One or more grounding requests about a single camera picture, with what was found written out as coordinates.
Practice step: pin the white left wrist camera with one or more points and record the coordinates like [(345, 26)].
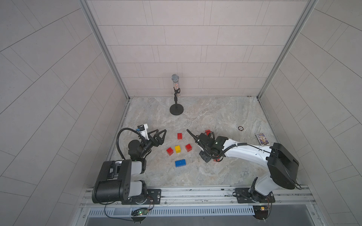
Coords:
[(142, 129)]

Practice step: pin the glittery silver microphone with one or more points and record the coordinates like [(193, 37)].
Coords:
[(175, 79)]

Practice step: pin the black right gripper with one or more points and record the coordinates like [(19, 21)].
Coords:
[(203, 157)]

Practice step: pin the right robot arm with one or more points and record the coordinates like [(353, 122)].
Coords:
[(281, 164)]

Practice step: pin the yellow lego brick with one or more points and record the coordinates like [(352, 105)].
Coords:
[(177, 149)]

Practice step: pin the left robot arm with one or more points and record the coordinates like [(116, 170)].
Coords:
[(114, 182)]

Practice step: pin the printed card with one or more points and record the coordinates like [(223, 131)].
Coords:
[(262, 139)]

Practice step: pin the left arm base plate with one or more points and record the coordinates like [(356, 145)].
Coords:
[(152, 196)]

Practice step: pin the right circuit board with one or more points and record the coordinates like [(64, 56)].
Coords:
[(261, 212)]

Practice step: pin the dark blue lego brick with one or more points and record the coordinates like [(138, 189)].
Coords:
[(180, 163)]

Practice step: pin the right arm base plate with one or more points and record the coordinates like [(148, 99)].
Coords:
[(244, 196)]

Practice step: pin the aluminium rail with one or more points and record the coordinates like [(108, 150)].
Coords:
[(208, 200)]

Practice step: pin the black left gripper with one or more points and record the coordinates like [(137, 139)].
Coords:
[(151, 138)]

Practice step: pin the red lego brick top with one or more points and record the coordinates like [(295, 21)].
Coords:
[(179, 136)]

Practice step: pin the left green circuit board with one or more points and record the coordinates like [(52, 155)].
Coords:
[(140, 214)]

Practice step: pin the black microphone stand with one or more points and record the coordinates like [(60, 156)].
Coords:
[(176, 108)]

